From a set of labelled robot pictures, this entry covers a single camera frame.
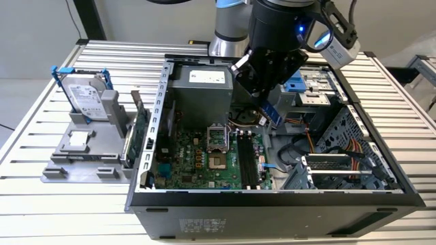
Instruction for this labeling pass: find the silver CPU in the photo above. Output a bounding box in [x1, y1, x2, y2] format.
[67, 132, 87, 149]

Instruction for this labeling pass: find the grey power supply unit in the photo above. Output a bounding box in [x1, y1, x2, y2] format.
[167, 65, 235, 128]

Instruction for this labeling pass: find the CPU socket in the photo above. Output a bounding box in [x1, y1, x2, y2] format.
[207, 152, 227, 170]

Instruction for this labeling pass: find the black RAM slot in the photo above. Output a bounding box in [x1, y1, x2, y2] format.
[245, 129, 262, 190]
[237, 129, 253, 190]

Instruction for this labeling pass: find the open black PC case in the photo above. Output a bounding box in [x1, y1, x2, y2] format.
[123, 53, 426, 240]

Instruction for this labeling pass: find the black metal frame post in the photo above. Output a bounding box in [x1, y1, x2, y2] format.
[71, 0, 106, 41]

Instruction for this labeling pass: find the green graphics card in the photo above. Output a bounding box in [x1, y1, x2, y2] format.
[118, 91, 150, 169]

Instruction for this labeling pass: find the metal disk bay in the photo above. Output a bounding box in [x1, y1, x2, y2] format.
[281, 152, 375, 191]

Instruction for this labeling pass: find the grey parts rack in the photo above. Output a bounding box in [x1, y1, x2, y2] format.
[39, 90, 150, 185]

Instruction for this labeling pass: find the blue drive latch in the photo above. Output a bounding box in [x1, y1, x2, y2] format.
[285, 68, 305, 93]

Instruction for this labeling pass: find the aluminium side table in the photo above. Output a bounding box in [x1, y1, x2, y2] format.
[406, 54, 436, 90]

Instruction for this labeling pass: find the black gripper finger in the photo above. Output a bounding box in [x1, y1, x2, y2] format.
[261, 49, 309, 101]
[229, 49, 265, 100]

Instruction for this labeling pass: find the orange yellow wire bundle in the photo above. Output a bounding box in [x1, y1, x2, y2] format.
[341, 138, 363, 172]

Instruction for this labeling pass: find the green motherboard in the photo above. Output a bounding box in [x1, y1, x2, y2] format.
[154, 126, 273, 191]

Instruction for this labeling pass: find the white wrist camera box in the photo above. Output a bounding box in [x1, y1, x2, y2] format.
[318, 38, 361, 70]

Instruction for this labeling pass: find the hard disk in blue carrier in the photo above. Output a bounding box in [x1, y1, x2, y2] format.
[49, 65, 113, 126]

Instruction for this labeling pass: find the metal socket cover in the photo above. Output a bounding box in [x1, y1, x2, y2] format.
[206, 123, 227, 151]

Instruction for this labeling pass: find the metal drive bay cage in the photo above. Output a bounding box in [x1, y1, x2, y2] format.
[267, 65, 347, 133]

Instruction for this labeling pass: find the thin orange wire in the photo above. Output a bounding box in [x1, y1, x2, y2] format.
[305, 129, 315, 154]

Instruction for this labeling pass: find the black round fan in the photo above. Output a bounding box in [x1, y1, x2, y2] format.
[234, 109, 261, 126]

